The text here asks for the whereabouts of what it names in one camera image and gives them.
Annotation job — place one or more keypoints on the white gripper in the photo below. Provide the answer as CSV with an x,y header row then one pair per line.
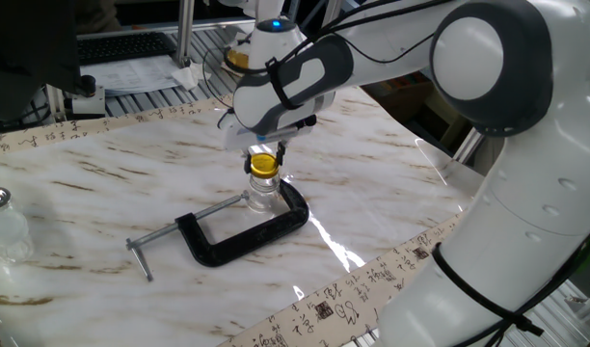
x,y
237,137

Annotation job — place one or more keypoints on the gold metal jar lid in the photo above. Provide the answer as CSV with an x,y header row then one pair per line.
x,y
264,166

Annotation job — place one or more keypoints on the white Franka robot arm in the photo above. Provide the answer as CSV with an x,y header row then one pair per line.
x,y
517,193

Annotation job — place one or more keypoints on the small clear glass jar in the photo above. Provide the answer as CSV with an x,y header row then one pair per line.
x,y
263,195

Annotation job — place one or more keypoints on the black C-clamp with steel screw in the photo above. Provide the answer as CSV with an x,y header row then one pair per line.
x,y
237,246

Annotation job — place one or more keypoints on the gold tissue box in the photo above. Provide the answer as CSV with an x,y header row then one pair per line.
x,y
237,59

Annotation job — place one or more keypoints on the crumpled white tissue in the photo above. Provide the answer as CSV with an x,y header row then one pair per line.
x,y
191,74

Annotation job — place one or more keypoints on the glossy marble pattern sheet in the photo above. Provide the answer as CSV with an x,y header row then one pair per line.
x,y
131,193

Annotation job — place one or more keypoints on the stack of printed papers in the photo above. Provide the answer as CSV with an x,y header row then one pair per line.
x,y
131,74

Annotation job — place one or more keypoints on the beige calligraphy print cloth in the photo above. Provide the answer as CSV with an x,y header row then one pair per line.
x,y
338,308

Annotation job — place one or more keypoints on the black computer keyboard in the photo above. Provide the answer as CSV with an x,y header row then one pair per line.
x,y
121,45

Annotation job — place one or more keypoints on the black computer monitor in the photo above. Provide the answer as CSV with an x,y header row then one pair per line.
x,y
25,48

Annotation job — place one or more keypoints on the clear shaker bottle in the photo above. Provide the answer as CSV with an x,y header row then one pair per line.
x,y
6,236

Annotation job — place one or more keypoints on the aluminium frame post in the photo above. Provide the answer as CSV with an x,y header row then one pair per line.
x,y
331,9
468,147
184,29

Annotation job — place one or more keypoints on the aluminium frame rail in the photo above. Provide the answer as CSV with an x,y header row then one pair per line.
x,y
145,28

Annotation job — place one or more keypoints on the black camera on white mount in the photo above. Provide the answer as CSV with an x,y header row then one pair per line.
x,y
88,98

